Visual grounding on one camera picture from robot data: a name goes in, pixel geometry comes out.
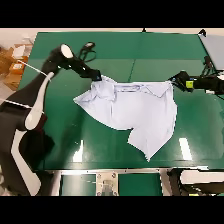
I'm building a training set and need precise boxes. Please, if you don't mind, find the brown cardboard box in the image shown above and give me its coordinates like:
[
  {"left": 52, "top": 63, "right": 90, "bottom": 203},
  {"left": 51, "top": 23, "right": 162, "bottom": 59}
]
[{"left": 0, "top": 44, "right": 32, "bottom": 90}]

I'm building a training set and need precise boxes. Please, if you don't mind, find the silver frame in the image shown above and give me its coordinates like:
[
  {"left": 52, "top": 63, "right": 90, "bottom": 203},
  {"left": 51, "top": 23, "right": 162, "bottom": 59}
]
[{"left": 43, "top": 166, "right": 224, "bottom": 197}]

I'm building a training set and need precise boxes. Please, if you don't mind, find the white shirt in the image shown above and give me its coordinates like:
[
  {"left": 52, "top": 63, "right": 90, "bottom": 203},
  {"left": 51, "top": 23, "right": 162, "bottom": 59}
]
[{"left": 73, "top": 74, "right": 179, "bottom": 163}]

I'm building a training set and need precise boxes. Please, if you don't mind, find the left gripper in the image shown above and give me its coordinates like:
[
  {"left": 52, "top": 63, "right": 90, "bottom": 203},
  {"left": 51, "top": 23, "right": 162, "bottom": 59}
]
[{"left": 84, "top": 66, "right": 103, "bottom": 83}]

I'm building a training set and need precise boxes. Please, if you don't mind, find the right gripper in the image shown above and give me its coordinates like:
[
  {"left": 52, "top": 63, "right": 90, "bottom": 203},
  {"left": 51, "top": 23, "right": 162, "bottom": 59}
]
[{"left": 171, "top": 70, "right": 196, "bottom": 92}]

